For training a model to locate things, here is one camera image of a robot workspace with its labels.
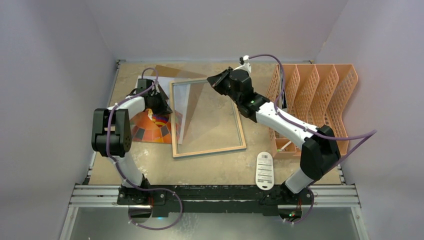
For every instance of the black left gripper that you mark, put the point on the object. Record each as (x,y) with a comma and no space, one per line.
(164,108)

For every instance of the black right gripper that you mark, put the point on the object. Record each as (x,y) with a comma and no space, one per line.
(224,81)

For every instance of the hot air balloon photo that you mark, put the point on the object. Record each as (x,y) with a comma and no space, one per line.
(153,128)

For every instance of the blue wooden picture frame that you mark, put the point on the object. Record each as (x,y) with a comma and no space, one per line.
(203,122)

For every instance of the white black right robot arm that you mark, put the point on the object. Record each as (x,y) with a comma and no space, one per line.
(319,149)

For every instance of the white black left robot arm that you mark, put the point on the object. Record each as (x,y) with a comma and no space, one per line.
(112,138)

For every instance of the brown cardboard backing board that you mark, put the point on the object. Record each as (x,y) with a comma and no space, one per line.
(170,72)

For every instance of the white marker pen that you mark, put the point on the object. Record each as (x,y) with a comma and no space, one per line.
(285,148)

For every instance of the orange plastic file organizer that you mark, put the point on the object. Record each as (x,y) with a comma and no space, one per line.
(319,93)

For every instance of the white labelled remote tag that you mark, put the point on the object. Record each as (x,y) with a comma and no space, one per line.
(264,173)

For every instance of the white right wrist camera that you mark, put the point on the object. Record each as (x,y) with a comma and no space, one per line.
(244,64)

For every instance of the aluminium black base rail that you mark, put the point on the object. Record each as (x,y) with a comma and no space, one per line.
(214,199)

